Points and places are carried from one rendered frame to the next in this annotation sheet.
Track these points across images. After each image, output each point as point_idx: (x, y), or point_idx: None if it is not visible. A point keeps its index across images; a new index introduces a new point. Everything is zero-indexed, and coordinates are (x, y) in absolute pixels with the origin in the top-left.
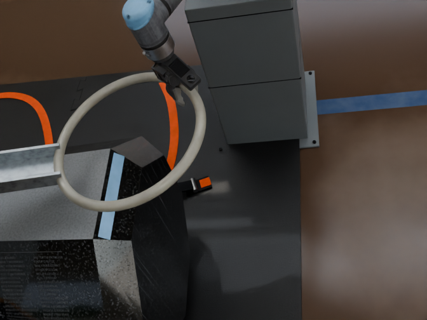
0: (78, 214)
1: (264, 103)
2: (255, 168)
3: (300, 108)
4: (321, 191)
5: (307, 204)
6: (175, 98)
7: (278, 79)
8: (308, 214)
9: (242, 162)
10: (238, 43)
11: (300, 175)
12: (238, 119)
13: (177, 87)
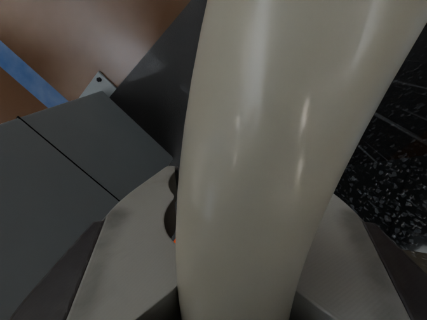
0: None
1: (99, 144)
2: (172, 109)
3: (70, 105)
4: (138, 21)
5: (162, 21)
6: (370, 232)
7: (45, 143)
8: (171, 8)
9: (176, 127)
10: (21, 231)
11: (140, 59)
12: (141, 161)
13: (305, 316)
